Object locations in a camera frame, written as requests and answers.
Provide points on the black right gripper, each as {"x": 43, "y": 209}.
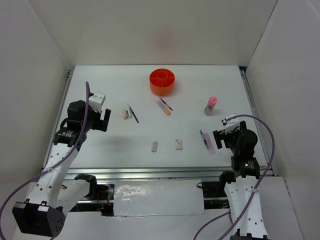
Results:
{"x": 222, "y": 133}

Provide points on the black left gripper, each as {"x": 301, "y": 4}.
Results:
{"x": 100, "y": 124}

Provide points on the purple highlighter marker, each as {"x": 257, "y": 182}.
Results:
{"x": 210, "y": 146}

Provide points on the green gel pen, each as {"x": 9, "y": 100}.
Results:
{"x": 203, "y": 138}

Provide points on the purple gel pen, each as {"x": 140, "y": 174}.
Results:
{"x": 133, "y": 113}

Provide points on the pink glue bottle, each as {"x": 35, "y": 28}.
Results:
{"x": 209, "y": 109}

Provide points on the orange highlighter marker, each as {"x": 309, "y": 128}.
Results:
{"x": 163, "y": 107}

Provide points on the red gel pen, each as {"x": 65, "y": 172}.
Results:
{"x": 165, "y": 103}

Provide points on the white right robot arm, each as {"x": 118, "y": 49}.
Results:
{"x": 240, "y": 183}

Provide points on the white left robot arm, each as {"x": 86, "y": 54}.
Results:
{"x": 45, "y": 209}

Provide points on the white eraser with red label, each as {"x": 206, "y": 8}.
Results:
{"x": 178, "y": 144}

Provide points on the grey eraser block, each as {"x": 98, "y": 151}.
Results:
{"x": 154, "y": 147}

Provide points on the orange round desk organizer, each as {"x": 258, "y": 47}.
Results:
{"x": 162, "y": 82}

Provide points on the white foam board cover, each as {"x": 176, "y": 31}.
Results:
{"x": 157, "y": 198}

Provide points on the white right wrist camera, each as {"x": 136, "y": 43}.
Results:
{"x": 230, "y": 123}

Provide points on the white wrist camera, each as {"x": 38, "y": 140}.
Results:
{"x": 230, "y": 123}
{"x": 96, "y": 101}

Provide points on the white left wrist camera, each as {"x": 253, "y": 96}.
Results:
{"x": 96, "y": 101}

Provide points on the aluminium table frame rail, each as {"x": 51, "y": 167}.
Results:
{"x": 124, "y": 150}

